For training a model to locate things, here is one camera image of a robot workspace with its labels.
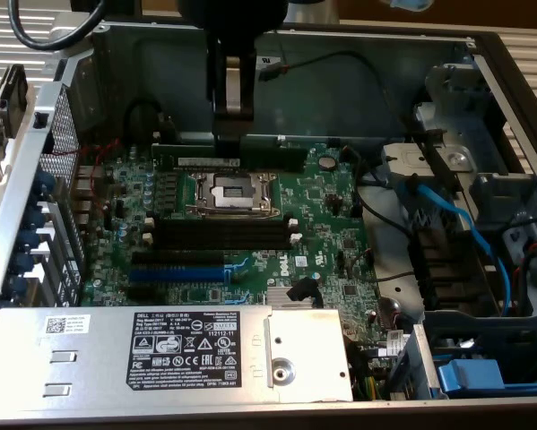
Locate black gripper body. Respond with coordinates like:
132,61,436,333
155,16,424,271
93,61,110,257
178,0,291,39

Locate green RAM stick white label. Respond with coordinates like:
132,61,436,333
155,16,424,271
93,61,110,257
151,142,308,175

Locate black RAM slot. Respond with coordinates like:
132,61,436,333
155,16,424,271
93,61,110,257
153,218,292,228
140,232,301,251
143,217,296,236
151,233,294,243
153,130,287,146

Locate metal CPU socket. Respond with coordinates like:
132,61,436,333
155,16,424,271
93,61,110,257
185,169,283,221

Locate green Dell motherboard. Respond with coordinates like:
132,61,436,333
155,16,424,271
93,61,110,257
73,136,406,359

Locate open metal PC case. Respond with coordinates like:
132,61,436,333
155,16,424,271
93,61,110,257
0,11,537,425

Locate long black expansion slot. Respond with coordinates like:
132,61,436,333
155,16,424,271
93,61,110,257
131,249,225,266

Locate blue expansion slot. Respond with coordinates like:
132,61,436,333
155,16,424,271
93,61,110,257
127,266,228,283

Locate metal rear port block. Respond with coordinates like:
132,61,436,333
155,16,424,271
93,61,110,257
69,164,100,228

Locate silver chipset heatsink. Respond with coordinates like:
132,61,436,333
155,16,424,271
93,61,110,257
264,286,326,311

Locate short black expansion slot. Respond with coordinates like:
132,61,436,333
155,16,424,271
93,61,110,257
125,285,158,302

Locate blue slot latch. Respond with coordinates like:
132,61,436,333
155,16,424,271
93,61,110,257
28,202,49,228
32,172,56,198
14,252,36,274
5,275,30,299
16,228,40,252

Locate black graphics card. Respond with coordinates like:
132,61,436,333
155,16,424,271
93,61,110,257
0,64,30,185

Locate silver power supply unit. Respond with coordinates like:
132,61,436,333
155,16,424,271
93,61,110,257
0,304,355,407

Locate silver metal disk bay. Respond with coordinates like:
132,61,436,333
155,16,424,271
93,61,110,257
379,62,537,314

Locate grey metal divider plate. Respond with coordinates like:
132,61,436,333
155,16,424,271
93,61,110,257
386,322,446,400

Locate looped black wire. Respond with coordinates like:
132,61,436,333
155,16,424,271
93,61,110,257
123,100,174,147

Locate thin red wire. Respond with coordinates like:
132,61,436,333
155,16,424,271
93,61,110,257
48,137,122,216

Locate black data wire plug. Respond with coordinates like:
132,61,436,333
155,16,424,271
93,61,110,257
284,276,319,310

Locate blue data wire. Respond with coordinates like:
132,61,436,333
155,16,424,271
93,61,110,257
395,176,514,314

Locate thick black wire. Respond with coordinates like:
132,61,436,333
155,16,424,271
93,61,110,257
285,49,464,196

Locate black power wire with plugs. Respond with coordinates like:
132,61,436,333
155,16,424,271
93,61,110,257
406,226,487,310

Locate coloured power wire bundle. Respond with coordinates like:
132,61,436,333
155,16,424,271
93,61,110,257
346,340,389,402

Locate red and black wires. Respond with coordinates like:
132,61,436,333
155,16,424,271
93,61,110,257
509,214,537,288

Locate dark disk bay frame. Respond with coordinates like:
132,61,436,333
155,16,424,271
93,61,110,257
422,308,537,386

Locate blue plastic bay handle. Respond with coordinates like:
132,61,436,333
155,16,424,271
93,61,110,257
437,357,507,398

